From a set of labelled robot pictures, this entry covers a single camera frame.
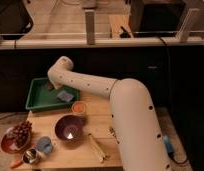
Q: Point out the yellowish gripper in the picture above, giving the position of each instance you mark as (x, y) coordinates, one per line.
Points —
(57, 86)

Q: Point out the black eraser block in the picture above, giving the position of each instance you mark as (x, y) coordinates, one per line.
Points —
(49, 86)

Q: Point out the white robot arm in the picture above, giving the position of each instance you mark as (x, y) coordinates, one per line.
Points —
(140, 140)

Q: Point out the green plastic tray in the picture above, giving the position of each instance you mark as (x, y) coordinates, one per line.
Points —
(40, 98)

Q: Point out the light blue sponge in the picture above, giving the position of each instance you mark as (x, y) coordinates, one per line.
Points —
(65, 96)

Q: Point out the orange cup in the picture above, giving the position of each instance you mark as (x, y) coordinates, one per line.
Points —
(79, 108)

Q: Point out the purple bowl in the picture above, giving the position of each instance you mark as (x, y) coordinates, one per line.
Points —
(69, 128)

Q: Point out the bunch of dark grapes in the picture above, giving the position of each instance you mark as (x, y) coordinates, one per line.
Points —
(21, 133)

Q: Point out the blue transparent cup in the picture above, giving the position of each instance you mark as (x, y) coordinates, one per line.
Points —
(44, 145)

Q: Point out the silver fork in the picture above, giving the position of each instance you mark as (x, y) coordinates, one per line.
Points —
(112, 131)

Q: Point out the red plate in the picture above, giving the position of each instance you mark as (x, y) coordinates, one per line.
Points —
(8, 145)

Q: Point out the yellow wooden tongs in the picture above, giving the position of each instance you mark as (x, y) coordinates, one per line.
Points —
(97, 149)

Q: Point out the black box monitor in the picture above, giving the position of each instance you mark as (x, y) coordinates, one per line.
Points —
(150, 18)

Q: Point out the blue tape roll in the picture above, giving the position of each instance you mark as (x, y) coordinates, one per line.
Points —
(168, 145)

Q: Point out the steel pot orange handle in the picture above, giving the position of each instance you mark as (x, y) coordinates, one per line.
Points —
(30, 156)

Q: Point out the metal frame post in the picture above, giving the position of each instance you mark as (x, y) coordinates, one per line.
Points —
(90, 27)

